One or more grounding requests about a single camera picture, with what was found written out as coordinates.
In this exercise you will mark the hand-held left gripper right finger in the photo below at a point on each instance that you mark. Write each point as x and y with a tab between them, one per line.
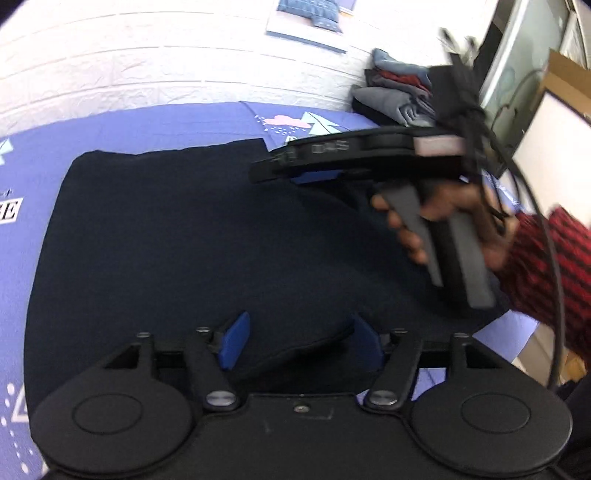
367	341

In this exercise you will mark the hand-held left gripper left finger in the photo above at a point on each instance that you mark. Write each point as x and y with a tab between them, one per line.
235	339

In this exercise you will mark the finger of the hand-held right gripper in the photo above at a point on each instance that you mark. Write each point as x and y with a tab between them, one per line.
272	170

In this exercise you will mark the dark navy pants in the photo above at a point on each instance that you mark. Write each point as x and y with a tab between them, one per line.
184	258

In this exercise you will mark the person's right forearm plaid sleeve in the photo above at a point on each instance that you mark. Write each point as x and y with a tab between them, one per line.
531	286

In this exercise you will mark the person's right hand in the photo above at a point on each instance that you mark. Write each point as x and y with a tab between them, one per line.
443	203

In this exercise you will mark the stack of folded clothes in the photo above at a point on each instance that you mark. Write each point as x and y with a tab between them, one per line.
383	101

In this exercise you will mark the blue printed bed sheet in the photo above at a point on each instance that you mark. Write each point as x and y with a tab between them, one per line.
138	129

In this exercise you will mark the cartoon printed glass door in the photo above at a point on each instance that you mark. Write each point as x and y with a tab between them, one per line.
521	69

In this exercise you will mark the white board panel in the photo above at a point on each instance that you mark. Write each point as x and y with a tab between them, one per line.
558	157

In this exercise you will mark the cardboard box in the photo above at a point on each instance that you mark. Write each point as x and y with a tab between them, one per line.
568	78

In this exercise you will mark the wall poster with bedding picture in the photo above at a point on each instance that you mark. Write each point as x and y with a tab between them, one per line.
300	27

